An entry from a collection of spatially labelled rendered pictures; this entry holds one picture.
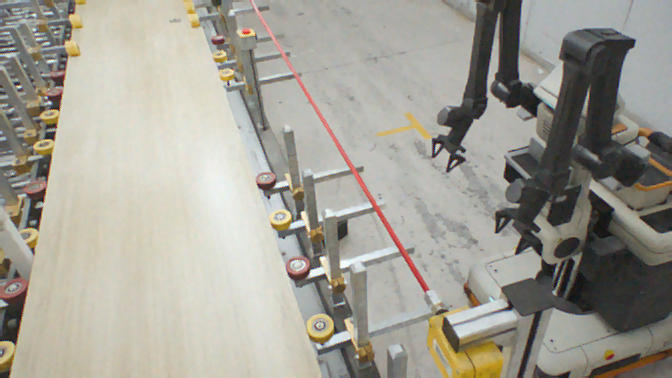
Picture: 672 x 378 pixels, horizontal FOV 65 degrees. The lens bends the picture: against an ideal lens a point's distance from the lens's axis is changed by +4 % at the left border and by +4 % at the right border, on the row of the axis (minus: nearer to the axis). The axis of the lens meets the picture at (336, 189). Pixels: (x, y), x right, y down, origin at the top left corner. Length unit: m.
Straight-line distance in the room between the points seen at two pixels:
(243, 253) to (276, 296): 0.23
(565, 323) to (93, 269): 1.84
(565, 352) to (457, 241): 0.97
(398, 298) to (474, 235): 0.65
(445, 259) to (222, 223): 1.45
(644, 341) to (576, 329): 0.25
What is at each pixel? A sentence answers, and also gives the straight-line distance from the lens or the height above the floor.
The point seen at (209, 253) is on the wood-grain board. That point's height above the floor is 0.90.
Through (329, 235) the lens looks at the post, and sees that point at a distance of 1.56.
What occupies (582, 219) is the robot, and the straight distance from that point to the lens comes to 2.02.
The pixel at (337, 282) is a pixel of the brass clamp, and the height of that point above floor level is 0.86.
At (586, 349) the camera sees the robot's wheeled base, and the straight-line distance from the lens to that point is 2.39.
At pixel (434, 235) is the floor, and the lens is 3.06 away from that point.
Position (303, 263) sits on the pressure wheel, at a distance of 1.69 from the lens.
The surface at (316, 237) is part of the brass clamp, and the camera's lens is 1.86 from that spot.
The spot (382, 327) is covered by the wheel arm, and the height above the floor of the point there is 0.82.
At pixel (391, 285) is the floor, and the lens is 2.79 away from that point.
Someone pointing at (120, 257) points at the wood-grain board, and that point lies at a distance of 1.91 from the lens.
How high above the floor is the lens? 2.15
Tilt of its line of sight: 39 degrees down
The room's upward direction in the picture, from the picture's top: 5 degrees counter-clockwise
